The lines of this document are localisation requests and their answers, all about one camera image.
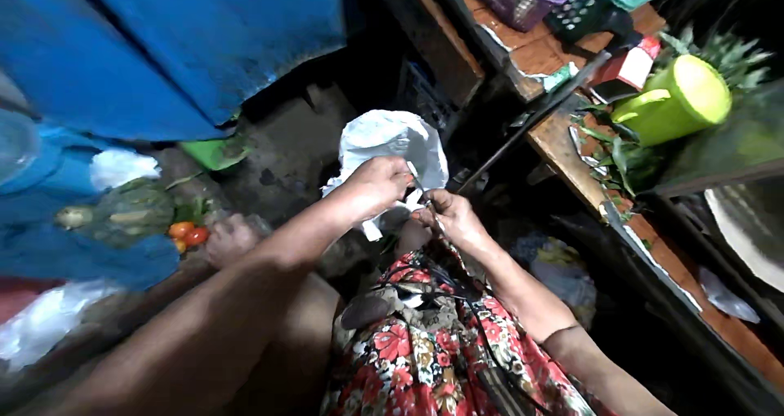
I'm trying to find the person's right hand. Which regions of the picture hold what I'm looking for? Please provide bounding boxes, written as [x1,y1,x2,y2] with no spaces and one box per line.
[410,188,491,256]

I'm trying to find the person's left hand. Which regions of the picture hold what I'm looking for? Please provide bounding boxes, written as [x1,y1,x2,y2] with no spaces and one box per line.
[343,156,415,226]

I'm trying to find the thin long grey piece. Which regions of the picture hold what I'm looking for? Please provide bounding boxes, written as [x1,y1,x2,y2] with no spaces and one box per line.
[407,162,443,228]

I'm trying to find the person's left forearm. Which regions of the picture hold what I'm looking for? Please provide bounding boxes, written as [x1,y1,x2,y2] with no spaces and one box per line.
[12,186,368,416]

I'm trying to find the person's right forearm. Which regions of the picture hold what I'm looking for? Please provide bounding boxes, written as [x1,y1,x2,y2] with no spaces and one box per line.
[468,234,677,416]

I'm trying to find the white sack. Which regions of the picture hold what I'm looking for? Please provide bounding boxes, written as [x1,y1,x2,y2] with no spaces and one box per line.
[321,109,450,242]

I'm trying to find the long thin metal rod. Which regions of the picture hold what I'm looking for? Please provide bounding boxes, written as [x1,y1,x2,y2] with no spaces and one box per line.
[456,50,612,195]

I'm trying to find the wooden shelf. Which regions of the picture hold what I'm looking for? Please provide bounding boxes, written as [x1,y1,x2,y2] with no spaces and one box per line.
[404,0,784,398]

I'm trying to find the yellowish white plastic bag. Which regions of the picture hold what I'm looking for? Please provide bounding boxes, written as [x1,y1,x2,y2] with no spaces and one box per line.
[511,235,598,331]

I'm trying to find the person's legs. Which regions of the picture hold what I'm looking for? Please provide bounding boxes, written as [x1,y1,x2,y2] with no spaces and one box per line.
[202,213,616,416]

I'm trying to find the green white wrapper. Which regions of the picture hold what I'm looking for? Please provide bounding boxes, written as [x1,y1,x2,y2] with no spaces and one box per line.
[542,61,579,94]

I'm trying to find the bright green plastic container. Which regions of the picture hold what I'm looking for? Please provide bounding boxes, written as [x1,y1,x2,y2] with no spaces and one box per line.
[179,136,252,172]

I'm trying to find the pile of green leaves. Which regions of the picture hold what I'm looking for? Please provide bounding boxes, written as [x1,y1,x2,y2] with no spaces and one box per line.
[570,104,677,199]

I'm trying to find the purple plastic basket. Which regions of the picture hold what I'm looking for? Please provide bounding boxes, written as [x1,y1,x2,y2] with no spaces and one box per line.
[468,0,567,33]

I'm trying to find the dark green perforated basket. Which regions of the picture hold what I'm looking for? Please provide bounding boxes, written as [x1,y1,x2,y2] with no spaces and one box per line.
[544,0,641,52]

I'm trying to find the red and white box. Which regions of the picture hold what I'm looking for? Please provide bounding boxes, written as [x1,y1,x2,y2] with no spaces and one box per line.
[588,35,662,105]

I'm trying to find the large blue panel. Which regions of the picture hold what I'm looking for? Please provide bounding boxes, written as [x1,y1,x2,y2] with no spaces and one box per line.
[0,0,347,142]

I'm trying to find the lime green mug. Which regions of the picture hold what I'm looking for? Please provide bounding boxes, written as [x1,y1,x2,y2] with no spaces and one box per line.
[610,54,733,147]

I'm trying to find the green striped squash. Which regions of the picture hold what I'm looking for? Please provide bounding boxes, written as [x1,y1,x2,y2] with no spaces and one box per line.
[54,177,177,248]

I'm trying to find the crumpled white plastic bag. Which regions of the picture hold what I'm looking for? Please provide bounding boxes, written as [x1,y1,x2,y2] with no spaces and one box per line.
[90,148,162,192]

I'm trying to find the small clear plastic bag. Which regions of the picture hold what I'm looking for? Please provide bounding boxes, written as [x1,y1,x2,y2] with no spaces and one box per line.
[697,266,762,325]

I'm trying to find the large round pale-rimmed basin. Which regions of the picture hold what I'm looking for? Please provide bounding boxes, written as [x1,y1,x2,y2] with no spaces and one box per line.
[704,174,784,293]

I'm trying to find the spiky green leafy plant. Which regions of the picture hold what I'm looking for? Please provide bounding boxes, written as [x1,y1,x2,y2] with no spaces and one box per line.
[658,24,774,92]

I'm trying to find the blue plastic tub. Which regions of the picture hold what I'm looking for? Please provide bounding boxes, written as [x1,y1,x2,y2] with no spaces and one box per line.
[0,119,181,291]

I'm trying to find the large clear plastic bag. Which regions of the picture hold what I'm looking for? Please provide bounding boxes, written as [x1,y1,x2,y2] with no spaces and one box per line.
[0,280,123,373]

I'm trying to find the transparent round container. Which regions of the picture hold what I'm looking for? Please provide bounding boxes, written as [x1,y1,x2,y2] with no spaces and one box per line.
[0,109,40,187]

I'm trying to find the red cloth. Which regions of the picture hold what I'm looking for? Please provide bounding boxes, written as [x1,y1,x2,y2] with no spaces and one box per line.
[0,276,65,325]

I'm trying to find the black cable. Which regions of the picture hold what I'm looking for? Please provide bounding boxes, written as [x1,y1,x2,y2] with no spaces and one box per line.
[398,263,555,416]

